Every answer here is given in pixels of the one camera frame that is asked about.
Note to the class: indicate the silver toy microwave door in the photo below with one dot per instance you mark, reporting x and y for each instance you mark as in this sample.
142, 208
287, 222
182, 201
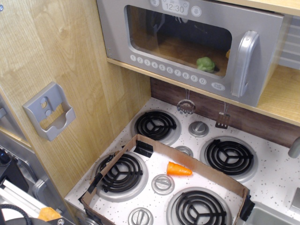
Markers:
167, 37

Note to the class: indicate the back left stove burner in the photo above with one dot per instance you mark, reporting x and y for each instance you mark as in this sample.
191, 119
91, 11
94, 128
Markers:
158, 125

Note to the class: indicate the stove burner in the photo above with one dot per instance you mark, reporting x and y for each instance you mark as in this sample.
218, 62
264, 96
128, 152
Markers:
158, 125
197, 206
125, 180
231, 156

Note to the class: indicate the hanging silver strainer spoon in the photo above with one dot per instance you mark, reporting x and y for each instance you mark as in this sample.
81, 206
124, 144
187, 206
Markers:
186, 106

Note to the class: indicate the silver knob back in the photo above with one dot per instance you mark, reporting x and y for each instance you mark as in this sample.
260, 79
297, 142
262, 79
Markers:
198, 129

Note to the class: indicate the silver knob small middle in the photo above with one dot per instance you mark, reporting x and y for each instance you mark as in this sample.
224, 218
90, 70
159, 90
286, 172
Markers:
186, 150

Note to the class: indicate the orange toy carrot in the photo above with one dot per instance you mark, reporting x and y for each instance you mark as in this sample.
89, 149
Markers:
178, 170

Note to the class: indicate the front left stove burner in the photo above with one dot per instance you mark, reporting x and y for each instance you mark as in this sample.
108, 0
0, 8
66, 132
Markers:
125, 180

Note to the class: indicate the silver knob centre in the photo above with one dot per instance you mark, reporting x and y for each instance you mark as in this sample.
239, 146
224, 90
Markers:
163, 184

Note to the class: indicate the hanging silver spatula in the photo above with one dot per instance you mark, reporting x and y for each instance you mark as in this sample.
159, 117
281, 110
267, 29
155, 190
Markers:
223, 118

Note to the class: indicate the green toy broccoli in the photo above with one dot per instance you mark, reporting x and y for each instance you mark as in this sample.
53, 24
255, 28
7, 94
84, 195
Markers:
205, 64

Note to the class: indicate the back right stove burner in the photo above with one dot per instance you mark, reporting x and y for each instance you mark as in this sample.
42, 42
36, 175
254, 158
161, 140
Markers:
231, 156

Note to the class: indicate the yellow toy corn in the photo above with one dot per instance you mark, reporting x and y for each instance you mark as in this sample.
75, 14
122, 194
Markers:
228, 54

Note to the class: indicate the silver knob front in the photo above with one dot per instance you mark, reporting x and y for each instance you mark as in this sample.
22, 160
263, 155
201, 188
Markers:
140, 216

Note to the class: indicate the front right stove burner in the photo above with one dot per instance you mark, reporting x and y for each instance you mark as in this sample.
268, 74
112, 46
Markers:
197, 206

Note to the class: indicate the brown cardboard barrier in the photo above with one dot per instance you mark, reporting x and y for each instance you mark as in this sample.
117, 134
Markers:
156, 157

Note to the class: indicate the orange toy at bottom left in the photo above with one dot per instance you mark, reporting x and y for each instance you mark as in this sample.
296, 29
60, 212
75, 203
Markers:
48, 214

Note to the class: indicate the grey faucet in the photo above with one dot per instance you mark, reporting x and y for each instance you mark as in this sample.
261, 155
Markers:
294, 150

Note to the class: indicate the silver sink basin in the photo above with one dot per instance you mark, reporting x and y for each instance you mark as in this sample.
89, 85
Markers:
264, 215

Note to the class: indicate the grey wall phone holder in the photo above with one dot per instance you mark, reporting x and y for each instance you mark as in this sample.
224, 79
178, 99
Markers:
44, 104

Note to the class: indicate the grey oven door handle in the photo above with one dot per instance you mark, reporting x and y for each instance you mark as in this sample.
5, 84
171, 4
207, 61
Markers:
44, 192

